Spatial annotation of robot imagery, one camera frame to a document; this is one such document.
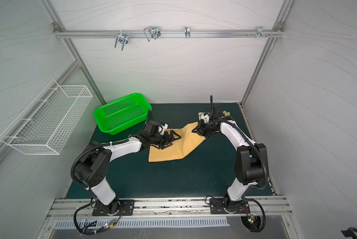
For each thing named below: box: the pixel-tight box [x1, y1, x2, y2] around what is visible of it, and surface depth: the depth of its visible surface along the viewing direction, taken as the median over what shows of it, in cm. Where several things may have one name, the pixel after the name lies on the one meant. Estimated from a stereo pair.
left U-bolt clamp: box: [114, 29, 129, 51], surface depth 80 cm
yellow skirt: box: [148, 121, 206, 162], surface depth 90 cm
